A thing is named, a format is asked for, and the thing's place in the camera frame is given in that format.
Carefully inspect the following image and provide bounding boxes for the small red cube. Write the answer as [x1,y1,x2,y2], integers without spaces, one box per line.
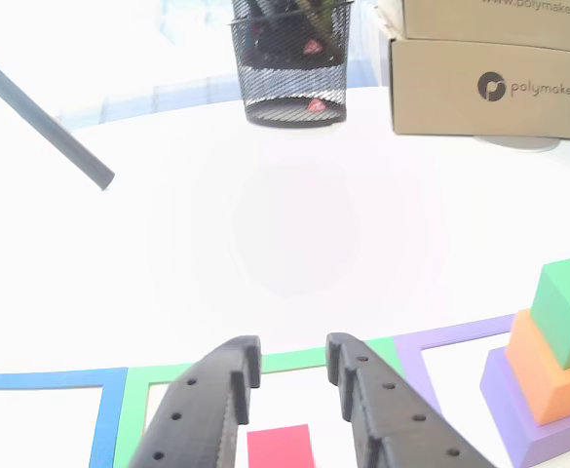
[246,423,315,468]

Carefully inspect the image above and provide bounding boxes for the green cube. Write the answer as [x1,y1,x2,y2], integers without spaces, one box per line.
[531,253,570,371]

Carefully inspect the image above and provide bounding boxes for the large purple cube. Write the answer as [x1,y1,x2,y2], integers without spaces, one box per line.
[478,346,570,468]

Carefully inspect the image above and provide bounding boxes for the orange cube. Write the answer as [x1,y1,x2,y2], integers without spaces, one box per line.
[506,308,570,426]

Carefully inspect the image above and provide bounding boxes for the cardboard box polymaker logo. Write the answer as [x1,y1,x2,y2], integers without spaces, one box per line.
[389,37,570,142]

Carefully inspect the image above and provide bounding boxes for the grey metal rod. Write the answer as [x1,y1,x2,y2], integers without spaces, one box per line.
[0,42,116,191]

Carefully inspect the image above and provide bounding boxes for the black mesh pen holder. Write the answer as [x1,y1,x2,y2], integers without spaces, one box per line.
[226,0,357,129]

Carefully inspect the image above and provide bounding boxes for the blue square frame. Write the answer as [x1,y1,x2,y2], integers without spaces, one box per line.
[0,368,129,468]

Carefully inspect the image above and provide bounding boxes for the green square frame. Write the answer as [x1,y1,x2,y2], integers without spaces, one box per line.
[112,335,407,468]

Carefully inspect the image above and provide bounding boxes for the purple square frame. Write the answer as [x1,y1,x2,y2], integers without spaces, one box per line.
[392,313,517,418]

